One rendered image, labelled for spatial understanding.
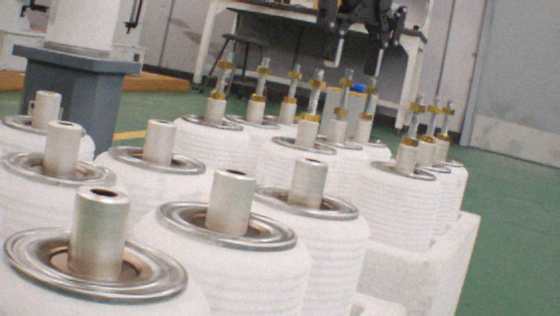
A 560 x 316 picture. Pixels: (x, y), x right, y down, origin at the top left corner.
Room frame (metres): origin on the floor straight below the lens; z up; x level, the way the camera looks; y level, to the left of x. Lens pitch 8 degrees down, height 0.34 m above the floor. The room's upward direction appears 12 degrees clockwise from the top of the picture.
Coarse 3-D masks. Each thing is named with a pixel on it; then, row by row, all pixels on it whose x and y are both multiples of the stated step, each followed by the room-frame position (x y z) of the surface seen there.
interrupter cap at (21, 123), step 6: (6, 120) 0.53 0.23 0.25; (12, 120) 0.55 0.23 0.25; (18, 120) 0.56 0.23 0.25; (24, 120) 0.57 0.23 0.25; (30, 120) 0.57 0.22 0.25; (6, 126) 0.53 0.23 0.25; (12, 126) 0.53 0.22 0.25; (18, 126) 0.52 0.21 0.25; (24, 126) 0.53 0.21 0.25; (30, 126) 0.56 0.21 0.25; (30, 132) 0.52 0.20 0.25; (36, 132) 0.52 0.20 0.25; (42, 132) 0.52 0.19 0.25; (84, 132) 0.56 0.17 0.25
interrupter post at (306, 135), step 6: (300, 120) 0.81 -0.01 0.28; (300, 126) 0.81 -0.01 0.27; (306, 126) 0.81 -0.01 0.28; (312, 126) 0.81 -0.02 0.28; (300, 132) 0.81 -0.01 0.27; (306, 132) 0.81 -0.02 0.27; (312, 132) 0.81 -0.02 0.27; (300, 138) 0.81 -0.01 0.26; (306, 138) 0.80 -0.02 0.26; (312, 138) 0.81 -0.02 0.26; (300, 144) 0.81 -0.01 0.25; (306, 144) 0.81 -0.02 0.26; (312, 144) 0.81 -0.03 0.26
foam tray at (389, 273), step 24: (432, 240) 0.81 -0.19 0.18; (456, 240) 0.82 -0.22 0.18; (384, 264) 0.70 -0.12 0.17; (408, 264) 0.69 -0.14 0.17; (432, 264) 0.68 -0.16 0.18; (456, 264) 0.83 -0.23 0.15; (360, 288) 0.70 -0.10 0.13; (384, 288) 0.69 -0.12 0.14; (408, 288) 0.69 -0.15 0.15; (432, 288) 0.68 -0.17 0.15; (456, 288) 0.94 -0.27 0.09; (408, 312) 0.68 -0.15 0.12; (432, 312) 0.71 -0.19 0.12
